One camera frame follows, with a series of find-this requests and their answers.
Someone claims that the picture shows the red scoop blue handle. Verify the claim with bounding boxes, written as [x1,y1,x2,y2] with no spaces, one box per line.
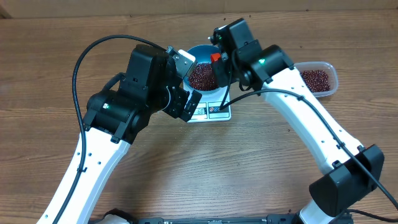
[210,53,221,63]

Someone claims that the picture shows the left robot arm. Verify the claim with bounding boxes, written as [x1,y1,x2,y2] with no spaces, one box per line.
[39,44,201,223]

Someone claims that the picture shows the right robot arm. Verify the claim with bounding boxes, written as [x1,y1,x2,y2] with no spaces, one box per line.
[209,18,384,223]

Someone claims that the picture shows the blue bowl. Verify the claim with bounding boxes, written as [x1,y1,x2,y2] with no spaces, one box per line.
[183,45,219,91]

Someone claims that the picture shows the red beans in bowl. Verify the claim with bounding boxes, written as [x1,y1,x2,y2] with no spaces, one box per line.
[188,63,218,91]

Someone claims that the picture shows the red beans in container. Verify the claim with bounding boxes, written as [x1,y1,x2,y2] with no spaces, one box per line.
[300,70,331,93]

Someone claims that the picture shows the clear plastic bean container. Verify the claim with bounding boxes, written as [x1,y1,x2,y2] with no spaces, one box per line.
[295,62,339,98]

